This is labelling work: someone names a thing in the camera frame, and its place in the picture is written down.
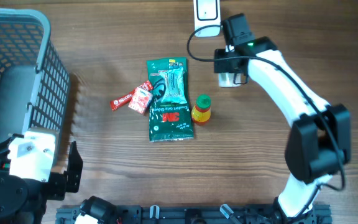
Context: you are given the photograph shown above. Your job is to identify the red packet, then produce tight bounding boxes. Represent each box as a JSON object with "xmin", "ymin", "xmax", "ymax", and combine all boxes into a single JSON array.
[{"xmin": 129, "ymin": 87, "xmax": 153, "ymax": 114}]

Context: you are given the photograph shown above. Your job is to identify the red stick sachet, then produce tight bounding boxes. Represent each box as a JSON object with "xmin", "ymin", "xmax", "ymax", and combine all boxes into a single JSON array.
[{"xmin": 110, "ymin": 80, "xmax": 153, "ymax": 111}]

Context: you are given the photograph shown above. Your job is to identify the green 3M gloves packet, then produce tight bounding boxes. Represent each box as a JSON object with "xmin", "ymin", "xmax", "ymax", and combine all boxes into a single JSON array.
[{"xmin": 147, "ymin": 57, "xmax": 193, "ymax": 142}]

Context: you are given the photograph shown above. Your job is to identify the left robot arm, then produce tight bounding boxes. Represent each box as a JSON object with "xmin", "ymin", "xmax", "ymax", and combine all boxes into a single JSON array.
[{"xmin": 0, "ymin": 134, "xmax": 83, "ymax": 223}]

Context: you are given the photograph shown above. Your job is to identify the grey plastic mesh basket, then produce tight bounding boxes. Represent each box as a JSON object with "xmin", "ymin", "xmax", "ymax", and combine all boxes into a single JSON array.
[{"xmin": 0, "ymin": 7, "xmax": 71, "ymax": 162}]

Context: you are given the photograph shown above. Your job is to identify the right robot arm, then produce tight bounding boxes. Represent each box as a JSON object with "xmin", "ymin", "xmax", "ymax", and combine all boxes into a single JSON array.
[{"xmin": 214, "ymin": 14, "xmax": 351, "ymax": 223}]

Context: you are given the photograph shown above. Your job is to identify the green cap sauce bottle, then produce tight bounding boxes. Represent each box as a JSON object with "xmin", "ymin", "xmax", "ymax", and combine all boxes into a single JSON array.
[{"xmin": 191, "ymin": 95, "xmax": 211, "ymax": 125}]

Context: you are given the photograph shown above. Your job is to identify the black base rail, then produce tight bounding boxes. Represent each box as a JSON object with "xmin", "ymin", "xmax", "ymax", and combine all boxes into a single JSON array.
[{"xmin": 55, "ymin": 203, "xmax": 333, "ymax": 224}]

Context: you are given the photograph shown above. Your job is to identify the teal white sachet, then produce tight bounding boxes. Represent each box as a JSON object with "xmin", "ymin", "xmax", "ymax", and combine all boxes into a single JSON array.
[{"xmin": 159, "ymin": 67, "xmax": 187, "ymax": 104}]

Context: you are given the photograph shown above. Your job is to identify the white barcode scanner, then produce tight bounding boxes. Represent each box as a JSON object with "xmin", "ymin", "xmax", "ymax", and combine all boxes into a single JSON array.
[{"xmin": 193, "ymin": 0, "xmax": 221, "ymax": 37}]

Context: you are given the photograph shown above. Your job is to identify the green lid white jar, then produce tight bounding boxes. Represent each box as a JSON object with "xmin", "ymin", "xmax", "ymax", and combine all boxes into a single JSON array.
[{"xmin": 218, "ymin": 72, "xmax": 242, "ymax": 88}]

